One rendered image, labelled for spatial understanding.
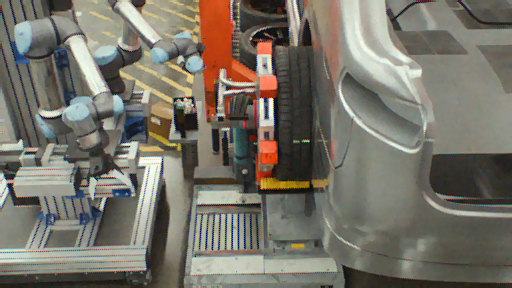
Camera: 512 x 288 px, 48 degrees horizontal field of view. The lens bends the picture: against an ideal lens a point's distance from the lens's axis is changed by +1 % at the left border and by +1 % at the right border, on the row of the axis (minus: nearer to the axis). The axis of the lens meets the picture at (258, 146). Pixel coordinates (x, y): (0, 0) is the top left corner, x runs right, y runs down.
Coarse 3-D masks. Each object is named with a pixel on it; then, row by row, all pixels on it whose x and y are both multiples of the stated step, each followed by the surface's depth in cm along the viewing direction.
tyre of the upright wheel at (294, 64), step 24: (288, 48) 267; (312, 48) 265; (288, 72) 251; (312, 72) 251; (288, 96) 247; (312, 96) 247; (288, 120) 247; (312, 120) 247; (288, 144) 250; (312, 144) 250; (288, 168) 259; (312, 168) 259
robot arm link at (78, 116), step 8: (80, 104) 200; (72, 112) 199; (80, 112) 199; (88, 112) 202; (72, 120) 199; (80, 120) 200; (88, 120) 201; (80, 128) 200; (88, 128) 201; (80, 136) 202
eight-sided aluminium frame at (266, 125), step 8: (264, 56) 270; (264, 64) 272; (272, 104) 252; (272, 112) 251; (264, 120) 251; (272, 120) 251; (264, 128) 251; (272, 128) 251; (272, 136) 254; (264, 168) 282
